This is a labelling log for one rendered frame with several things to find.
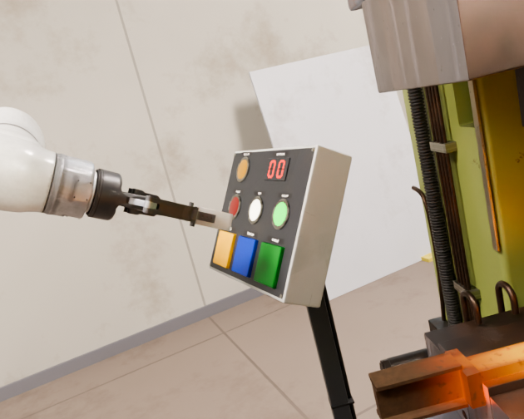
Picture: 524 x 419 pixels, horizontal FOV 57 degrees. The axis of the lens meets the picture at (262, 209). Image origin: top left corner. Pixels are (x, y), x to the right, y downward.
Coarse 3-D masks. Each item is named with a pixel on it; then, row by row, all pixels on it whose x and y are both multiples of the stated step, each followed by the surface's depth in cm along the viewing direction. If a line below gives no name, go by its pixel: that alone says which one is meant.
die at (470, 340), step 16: (496, 320) 57; (512, 320) 56; (432, 336) 57; (448, 336) 56; (464, 336) 54; (480, 336) 53; (496, 336) 52; (512, 336) 51; (432, 352) 57; (464, 352) 51; (480, 352) 48; (496, 384) 43; (512, 384) 43; (496, 400) 42; (512, 400) 42; (480, 416) 46; (496, 416) 43; (512, 416) 40
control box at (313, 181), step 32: (256, 160) 102; (288, 160) 90; (320, 160) 83; (256, 192) 99; (288, 192) 88; (320, 192) 84; (256, 224) 96; (288, 224) 86; (320, 224) 84; (256, 256) 93; (288, 256) 84; (320, 256) 85; (256, 288) 91; (288, 288) 82; (320, 288) 85
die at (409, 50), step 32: (384, 0) 44; (416, 0) 37; (448, 0) 32; (480, 0) 32; (512, 0) 32; (384, 32) 46; (416, 32) 39; (448, 32) 34; (480, 32) 32; (512, 32) 32; (384, 64) 48; (416, 64) 40; (448, 64) 35; (480, 64) 32; (512, 64) 33
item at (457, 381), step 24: (432, 360) 46; (456, 360) 45; (480, 360) 46; (504, 360) 45; (384, 384) 44; (408, 384) 45; (432, 384) 45; (456, 384) 45; (480, 384) 43; (384, 408) 45; (408, 408) 45; (432, 408) 45; (456, 408) 45
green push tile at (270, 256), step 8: (264, 248) 90; (272, 248) 87; (280, 248) 85; (264, 256) 89; (272, 256) 87; (280, 256) 85; (264, 264) 88; (272, 264) 86; (280, 264) 85; (256, 272) 90; (264, 272) 88; (272, 272) 86; (256, 280) 90; (264, 280) 87; (272, 280) 85
